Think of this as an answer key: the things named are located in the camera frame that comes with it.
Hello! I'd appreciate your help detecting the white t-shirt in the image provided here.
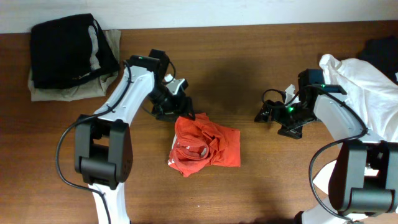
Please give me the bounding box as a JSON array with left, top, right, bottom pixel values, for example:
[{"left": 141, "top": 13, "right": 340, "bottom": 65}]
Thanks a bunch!
[{"left": 311, "top": 54, "right": 398, "bottom": 203}]

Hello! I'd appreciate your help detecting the folded beige garment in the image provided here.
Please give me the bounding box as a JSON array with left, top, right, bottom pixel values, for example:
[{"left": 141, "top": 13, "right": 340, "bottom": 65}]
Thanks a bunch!
[{"left": 27, "top": 29, "right": 122, "bottom": 103}]

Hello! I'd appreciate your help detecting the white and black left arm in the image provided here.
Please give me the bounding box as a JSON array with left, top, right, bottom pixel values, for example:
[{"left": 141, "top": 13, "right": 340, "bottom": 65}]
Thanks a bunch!
[{"left": 74, "top": 50, "right": 195, "bottom": 223}]

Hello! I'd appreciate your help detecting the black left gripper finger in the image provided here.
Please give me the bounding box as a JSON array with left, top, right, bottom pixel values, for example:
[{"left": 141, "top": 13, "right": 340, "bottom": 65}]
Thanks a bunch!
[
  {"left": 151, "top": 107, "right": 187, "bottom": 122},
  {"left": 180, "top": 96, "right": 196, "bottom": 121}
]

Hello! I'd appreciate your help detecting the folded black garment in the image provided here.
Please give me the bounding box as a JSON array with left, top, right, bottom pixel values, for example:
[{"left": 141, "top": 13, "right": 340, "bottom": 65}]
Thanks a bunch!
[{"left": 30, "top": 14, "right": 119, "bottom": 89}]

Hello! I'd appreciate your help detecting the dark garment at right edge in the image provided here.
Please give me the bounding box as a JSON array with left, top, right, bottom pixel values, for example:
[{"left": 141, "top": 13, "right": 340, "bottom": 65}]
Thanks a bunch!
[{"left": 357, "top": 35, "right": 397, "bottom": 84}]

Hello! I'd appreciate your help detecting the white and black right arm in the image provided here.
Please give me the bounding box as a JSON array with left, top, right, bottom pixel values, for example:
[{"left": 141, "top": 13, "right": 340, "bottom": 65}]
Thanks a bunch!
[{"left": 254, "top": 84, "right": 397, "bottom": 223}]

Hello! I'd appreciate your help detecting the orange FRAM t-shirt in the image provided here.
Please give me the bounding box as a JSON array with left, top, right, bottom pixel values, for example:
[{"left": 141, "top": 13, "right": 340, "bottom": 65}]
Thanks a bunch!
[{"left": 167, "top": 113, "right": 241, "bottom": 177}]

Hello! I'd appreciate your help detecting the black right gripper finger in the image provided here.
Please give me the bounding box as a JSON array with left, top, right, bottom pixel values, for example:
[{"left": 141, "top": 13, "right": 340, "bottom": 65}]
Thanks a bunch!
[
  {"left": 254, "top": 103, "right": 272, "bottom": 123},
  {"left": 277, "top": 124, "right": 303, "bottom": 139}
]

